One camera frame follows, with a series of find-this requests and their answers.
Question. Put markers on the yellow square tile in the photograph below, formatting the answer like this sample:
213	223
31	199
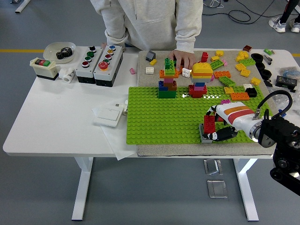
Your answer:
240	67
245	73

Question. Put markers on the small black part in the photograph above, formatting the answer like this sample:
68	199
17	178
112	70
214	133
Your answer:
268	82

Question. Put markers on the bag with blue parts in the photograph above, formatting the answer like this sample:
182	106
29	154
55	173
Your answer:
290	71

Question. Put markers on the long orange brick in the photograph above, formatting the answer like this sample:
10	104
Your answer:
239	96
222	74

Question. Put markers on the three-button control box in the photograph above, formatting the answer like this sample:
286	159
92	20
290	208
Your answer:
82	72

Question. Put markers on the metal floor plate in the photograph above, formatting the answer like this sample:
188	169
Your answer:
212	167
217	188

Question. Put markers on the white table leg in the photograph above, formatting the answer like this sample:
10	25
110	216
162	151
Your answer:
82	187
246	187

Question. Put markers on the person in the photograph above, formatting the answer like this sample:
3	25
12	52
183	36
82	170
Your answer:
145	23
287	11

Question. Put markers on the clear plastic bag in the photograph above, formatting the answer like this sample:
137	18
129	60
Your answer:
295	96

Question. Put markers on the long lime green brick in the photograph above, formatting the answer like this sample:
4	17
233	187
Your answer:
227	81
216	63

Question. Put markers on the grey sloped brick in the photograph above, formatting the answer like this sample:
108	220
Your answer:
150	55

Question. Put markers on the small yellow brick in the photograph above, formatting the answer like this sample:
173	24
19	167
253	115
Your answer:
152	62

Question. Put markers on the small pink brick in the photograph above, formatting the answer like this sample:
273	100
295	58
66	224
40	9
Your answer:
225	62
133	71

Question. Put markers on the grey brick stack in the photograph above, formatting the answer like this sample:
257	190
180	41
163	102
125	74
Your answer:
206	141

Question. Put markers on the white paper sheet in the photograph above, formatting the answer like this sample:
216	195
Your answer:
117	145

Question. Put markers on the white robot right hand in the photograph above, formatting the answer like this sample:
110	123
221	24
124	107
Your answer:
239	114

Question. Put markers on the black display device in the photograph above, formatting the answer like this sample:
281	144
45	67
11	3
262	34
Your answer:
286	80

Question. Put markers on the long red brick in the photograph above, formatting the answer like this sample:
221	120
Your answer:
209	124

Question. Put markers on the green studded baseplate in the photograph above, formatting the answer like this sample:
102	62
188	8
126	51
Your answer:
164	122

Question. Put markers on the black brick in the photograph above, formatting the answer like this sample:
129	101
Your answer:
251	93

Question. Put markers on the red green switch box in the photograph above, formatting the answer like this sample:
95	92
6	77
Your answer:
44	70

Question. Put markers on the white square tile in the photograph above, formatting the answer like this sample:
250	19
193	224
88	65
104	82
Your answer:
149	70
185	72
248	86

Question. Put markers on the small green piece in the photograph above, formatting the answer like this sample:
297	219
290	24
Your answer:
267	50

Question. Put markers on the black gears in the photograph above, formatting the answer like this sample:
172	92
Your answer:
63	53

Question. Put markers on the white printed tube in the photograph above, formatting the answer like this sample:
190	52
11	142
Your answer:
125	112

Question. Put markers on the person's left hand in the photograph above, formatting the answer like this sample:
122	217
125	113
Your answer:
184	56

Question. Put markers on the white pipe fitting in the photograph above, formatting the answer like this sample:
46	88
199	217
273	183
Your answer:
66	75

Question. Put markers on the white desk foot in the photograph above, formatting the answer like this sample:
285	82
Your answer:
22	6

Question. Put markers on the person's right forearm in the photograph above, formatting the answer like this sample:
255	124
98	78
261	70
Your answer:
114	35

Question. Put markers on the brown brick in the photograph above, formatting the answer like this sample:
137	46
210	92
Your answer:
247	48

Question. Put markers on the person's left forearm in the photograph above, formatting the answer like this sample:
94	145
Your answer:
186	39

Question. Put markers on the control box with emergency stop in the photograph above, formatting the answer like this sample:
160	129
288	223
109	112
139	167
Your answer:
103	76

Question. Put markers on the brick tower with yellow roof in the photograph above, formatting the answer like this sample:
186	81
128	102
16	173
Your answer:
202	69

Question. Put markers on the white bowl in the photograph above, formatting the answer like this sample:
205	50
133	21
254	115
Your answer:
50	52

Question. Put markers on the white wall switch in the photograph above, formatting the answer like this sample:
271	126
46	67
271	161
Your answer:
107	116

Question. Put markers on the metal tool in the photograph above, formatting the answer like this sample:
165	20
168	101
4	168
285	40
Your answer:
267	59

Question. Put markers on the brick tower with green base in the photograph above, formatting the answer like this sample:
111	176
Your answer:
167	94

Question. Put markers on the narrow red brick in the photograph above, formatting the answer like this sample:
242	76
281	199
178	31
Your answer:
204	57

